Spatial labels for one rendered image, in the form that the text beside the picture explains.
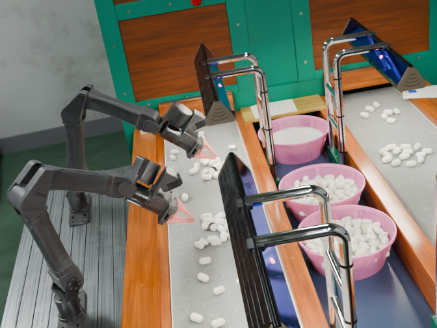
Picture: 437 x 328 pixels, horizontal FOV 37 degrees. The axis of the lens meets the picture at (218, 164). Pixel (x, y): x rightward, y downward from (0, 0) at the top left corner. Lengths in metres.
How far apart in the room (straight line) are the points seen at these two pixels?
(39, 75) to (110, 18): 2.20
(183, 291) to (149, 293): 0.09
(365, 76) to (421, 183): 0.75
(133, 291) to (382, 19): 1.55
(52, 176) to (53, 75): 3.11
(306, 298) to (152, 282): 0.41
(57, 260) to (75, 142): 0.59
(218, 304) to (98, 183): 0.43
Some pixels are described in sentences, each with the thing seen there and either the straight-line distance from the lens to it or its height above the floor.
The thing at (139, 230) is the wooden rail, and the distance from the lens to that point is 1.94.
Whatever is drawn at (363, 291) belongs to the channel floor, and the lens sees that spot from 1.73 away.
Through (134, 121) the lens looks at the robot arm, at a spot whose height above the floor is 1.00.
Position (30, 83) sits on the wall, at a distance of 4.72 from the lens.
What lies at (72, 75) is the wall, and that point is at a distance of 4.68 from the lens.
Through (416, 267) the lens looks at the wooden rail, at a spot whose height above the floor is 0.73.
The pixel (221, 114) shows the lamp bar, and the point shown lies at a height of 1.07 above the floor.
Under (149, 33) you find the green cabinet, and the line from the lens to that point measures 2.57.
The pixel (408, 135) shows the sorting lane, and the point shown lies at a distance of 2.37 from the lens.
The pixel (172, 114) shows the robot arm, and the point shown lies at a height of 1.00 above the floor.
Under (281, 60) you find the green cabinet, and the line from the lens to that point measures 2.65.
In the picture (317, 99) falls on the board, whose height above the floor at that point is 0.78.
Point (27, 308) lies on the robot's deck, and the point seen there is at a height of 0.67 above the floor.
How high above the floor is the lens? 1.74
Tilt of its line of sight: 26 degrees down
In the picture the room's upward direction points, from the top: 10 degrees counter-clockwise
